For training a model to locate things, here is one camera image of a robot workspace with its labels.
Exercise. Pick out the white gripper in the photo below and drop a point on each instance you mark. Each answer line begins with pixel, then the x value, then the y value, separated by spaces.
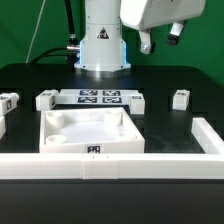
pixel 144 14

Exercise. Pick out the white square table top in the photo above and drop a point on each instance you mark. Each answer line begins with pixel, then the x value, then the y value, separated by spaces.
pixel 96 130

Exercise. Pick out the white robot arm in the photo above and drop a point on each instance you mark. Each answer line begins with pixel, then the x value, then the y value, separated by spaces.
pixel 103 51

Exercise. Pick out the white obstacle fence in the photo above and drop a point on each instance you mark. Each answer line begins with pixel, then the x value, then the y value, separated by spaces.
pixel 111 166

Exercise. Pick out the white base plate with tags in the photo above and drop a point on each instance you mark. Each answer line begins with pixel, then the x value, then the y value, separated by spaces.
pixel 97 97

